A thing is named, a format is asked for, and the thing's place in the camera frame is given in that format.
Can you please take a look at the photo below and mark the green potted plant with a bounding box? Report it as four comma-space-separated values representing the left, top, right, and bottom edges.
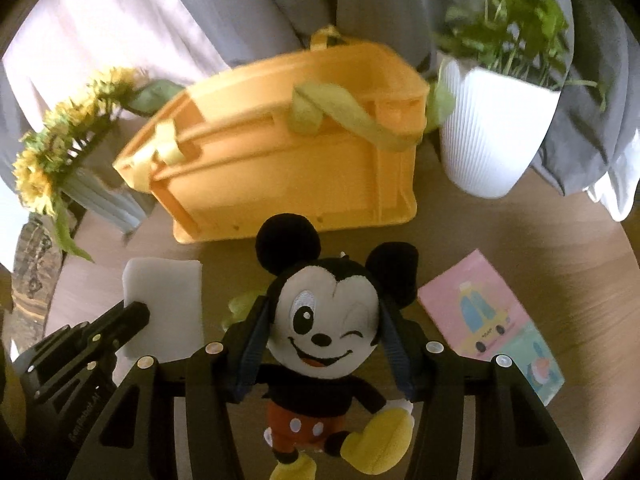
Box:
435, 0, 608, 112

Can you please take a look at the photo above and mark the grey ribbed vase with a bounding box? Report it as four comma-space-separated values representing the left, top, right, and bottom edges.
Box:
62, 167, 156, 235

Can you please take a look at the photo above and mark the pink taxi cloth book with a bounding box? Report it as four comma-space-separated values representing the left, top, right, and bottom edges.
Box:
418, 250, 564, 405

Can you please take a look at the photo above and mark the patterned brown cushion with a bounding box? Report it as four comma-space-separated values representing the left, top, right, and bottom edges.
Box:
2, 214, 64, 359

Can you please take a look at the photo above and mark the white square sponge cloth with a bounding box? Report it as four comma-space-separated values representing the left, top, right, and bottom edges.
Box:
114, 257, 204, 382

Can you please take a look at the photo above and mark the grey curtain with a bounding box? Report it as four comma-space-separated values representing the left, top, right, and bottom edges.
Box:
1, 0, 639, 200

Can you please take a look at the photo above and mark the white ribbed plant pot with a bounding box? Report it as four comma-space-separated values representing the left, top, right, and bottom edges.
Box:
439, 56, 561, 200

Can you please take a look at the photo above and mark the pale pink curtain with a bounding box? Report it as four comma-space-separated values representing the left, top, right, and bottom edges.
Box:
2, 0, 229, 129

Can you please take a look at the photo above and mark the yellow fabric strap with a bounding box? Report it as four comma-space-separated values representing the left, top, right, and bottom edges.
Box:
286, 80, 424, 154

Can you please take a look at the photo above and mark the Mickey Mouse plush toy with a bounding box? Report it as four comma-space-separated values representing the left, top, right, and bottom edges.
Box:
255, 214, 419, 479

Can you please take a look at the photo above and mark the yellow sunflower bouquet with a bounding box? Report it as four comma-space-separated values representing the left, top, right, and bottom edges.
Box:
12, 66, 184, 261

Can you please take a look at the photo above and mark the orange plastic storage crate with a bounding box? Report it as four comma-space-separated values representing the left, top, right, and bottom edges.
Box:
113, 26, 430, 244

